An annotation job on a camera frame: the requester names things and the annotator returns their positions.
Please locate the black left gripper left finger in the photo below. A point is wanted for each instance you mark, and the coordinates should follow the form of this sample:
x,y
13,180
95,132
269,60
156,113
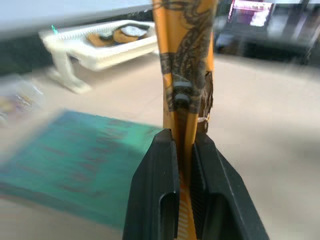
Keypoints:
x,y
152,190

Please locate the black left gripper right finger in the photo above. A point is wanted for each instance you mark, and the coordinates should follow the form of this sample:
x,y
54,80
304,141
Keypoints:
x,y
225,195

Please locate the teal book with red text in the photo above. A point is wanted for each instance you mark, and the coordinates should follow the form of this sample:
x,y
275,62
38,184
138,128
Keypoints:
x,y
75,160

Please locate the orange and black book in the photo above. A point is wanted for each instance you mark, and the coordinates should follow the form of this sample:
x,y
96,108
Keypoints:
x,y
120,36

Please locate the white plastic rack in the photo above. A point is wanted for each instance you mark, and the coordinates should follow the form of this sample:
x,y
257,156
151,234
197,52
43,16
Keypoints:
x,y
100,52

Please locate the clear plastic bag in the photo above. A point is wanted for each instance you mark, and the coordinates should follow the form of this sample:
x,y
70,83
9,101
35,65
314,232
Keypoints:
x,y
17,100

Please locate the computer monitor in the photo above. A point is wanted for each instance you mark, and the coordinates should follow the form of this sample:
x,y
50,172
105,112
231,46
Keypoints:
x,y
250,12

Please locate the green clip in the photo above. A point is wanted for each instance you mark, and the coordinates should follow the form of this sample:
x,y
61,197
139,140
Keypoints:
x,y
54,29

